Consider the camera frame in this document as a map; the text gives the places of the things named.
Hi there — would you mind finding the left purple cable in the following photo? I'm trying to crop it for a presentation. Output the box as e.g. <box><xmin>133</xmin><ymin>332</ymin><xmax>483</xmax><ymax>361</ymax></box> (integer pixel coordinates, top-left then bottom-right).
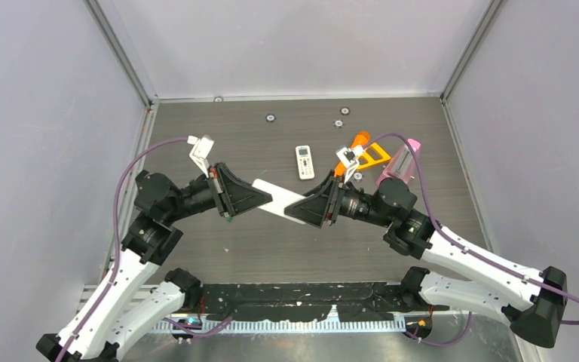
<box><xmin>54</xmin><ymin>137</ymin><xmax>191</xmax><ymax>362</ymax></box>

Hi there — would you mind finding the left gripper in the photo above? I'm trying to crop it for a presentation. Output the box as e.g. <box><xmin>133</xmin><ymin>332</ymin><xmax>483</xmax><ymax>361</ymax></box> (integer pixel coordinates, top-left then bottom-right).
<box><xmin>166</xmin><ymin>160</ymin><xmax>273</xmax><ymax>221</ymax></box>

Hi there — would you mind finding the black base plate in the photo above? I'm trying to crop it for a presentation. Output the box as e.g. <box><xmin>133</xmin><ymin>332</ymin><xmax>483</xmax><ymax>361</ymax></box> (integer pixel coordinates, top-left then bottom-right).
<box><xmin>181</xmin><ymin>282</ymin><xmax>449</xmax><ymax>322</ymax></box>

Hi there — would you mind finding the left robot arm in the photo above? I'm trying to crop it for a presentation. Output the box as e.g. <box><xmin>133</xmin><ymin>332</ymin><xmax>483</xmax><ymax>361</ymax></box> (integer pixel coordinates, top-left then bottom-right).
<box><xmin>36</xmin><ymin>163</ymin><xmax>274</xmax><ymax>361</ymax></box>

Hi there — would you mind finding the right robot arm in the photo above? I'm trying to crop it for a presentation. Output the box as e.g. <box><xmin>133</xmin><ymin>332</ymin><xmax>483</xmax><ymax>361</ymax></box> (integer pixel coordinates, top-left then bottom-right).
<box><xmin>283</xmin><ymin>176</ymin><xmax>567</xmax><ymax>348</ymax></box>

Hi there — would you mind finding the white beige remote control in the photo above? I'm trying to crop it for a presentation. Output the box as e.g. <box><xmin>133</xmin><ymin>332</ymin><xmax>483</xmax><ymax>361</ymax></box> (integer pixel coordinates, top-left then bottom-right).
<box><xmin>295</xmin><ymin>145</ymin><xmax>315</xmax><ymax>180</ymax></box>

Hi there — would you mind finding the pink metronome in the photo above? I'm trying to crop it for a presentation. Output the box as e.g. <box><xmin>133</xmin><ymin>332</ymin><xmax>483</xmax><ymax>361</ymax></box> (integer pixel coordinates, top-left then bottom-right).
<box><xmin>375</xmin><ymin>145</ymin><xmax>416</xmax><ymax>186</ymax></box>

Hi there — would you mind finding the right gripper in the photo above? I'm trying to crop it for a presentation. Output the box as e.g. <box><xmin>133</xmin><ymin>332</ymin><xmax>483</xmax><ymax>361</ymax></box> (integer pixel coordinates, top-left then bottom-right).
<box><xmin>284</xmin><ymin>170</ymin><xmax>393</xmax><ymax>229</ymax></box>

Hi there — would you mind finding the purple cable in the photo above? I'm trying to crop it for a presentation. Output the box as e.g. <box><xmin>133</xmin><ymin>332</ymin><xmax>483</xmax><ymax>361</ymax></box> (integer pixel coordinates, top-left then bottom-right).
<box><xmin>54</xmin><ymin>137</ymin><xmax>191</xmax><ymax>362</ymax></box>
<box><xmin>361</xmin><ymin>132</ymin><xmax>579</xmax><ymax>327</ymax></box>

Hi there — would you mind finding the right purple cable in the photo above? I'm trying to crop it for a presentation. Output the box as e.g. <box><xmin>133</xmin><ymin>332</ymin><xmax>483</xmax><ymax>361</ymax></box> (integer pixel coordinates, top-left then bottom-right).
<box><xmin>361</xmin><ymin>132</ymin><xmax>579</xmax><ymax>327</ymax></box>

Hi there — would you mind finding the yellow triangle ruler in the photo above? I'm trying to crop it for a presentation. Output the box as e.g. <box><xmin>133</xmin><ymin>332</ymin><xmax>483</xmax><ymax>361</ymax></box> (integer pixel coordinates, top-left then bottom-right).
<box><xmin>358</xmin><ymin>143</ymin><xmax>392</xmax><ymax>170</ymax></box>

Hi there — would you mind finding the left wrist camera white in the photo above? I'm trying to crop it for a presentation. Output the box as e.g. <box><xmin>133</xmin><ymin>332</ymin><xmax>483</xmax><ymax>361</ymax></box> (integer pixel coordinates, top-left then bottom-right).
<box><xmin>187</xmin><ymin>135</ymin><xmax>214</xmax><ymax>176</ymax></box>

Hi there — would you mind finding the white grey remote control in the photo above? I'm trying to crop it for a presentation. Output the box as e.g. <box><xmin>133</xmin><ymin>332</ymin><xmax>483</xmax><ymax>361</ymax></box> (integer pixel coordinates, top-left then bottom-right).
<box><xmin>252</xmin><ymin>179</ymin><xmax>306</xmax><ymax>225</ymax></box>

